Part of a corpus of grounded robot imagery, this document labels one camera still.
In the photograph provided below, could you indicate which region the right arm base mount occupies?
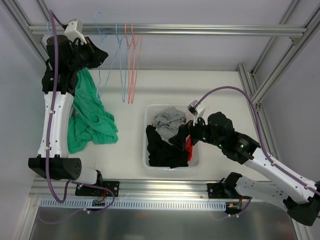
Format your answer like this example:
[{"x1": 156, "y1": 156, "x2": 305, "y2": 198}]
[{"x1": 206, "y1": 172, "x2": 242, "y2": 199}]

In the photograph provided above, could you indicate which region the slotted cable duct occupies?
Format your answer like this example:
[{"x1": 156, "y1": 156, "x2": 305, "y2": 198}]
[{"x1": 39, "y1": 197, "x2": 227, "y2": 212}]

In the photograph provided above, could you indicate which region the black tank top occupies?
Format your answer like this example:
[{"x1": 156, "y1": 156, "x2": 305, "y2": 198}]
[{"x1": 145, "y1": 125, "x2": 189, "y2": 169}]

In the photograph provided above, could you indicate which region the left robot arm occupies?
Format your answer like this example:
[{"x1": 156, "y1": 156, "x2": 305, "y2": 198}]
[{"x1": 28, "y1": 35, "x2": 108, "y2": 196}]

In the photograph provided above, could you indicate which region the green tank top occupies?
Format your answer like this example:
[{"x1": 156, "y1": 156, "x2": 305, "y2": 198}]
[{"x1": 67, "y1": 68, "x2": 119, "y2": 154}]

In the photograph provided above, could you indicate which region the grey tank top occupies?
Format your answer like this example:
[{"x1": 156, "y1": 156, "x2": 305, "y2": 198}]
[{"x1": 152, "y1": 106, "x2": 186, "y2": 142}]

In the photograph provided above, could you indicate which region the aluminium hanging rail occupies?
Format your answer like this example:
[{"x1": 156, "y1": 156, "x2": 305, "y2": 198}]
[{"x1": 28, "y1": 23, "x2": 308, "y2": 36}]

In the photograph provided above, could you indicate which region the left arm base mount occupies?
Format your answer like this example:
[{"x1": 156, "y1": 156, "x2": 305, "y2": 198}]
[{"x1": 75, "y1": 180, "x2": 120, "y2": 198}]

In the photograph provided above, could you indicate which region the pink hanger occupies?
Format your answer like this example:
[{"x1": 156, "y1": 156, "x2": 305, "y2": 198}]
[
  {"x1": 124, "y1": 23, "x2": 134, "y2": 104},
  {"x1": 129, "y1": 23, "x2": 141, "y2": 104}
]

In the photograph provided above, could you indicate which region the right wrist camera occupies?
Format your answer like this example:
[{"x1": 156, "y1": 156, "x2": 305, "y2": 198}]
[{"x1": 187, "y1": 100, "x2": 206, "y2": 126}]

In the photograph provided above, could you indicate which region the white plastic basket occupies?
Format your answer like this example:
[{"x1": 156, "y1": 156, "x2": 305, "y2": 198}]
[{"x1": 142, "y1": 104, "x2": 201, "y2": 171}]

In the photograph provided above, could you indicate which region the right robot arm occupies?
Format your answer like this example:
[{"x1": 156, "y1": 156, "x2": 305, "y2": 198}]
[{"x1": 169, "y1": 112, "x2": 320, "y2": 226}]

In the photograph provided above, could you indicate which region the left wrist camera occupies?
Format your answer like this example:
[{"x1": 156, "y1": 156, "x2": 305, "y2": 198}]
[{"x1": 64, "y1": 18, "x2": 87, "y2": 44}]

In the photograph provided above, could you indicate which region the red tank top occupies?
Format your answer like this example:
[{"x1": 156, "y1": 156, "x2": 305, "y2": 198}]
[{"x1": 185, "y1": 137, "x2": 193, "y2": 161}]

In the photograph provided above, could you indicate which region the light blue hanger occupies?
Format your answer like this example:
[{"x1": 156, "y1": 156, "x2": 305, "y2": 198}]
[
  {"x1": 115, "y1": 23, "x2": 127, "y2": 103},
  {"x1": 93, "y1": 11, "x2": 127, "y2": 103},
  {"x1": 46, "y1": 21, "x2": 57, "y2": 37}
]

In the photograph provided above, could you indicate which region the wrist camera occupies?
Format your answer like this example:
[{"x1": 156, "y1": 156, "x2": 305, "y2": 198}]
[
  {"x1": 64, "y1": 18, "x2": 87, "y2": 44},
  {"x1": 187, "y1": 100, "x2": 206, "y2": 126}
]

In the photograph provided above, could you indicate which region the right aluminium frame post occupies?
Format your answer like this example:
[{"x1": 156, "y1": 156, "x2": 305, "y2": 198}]
[{"x1": 237, "y1": 0, "x2": 320, "y2": 113}]

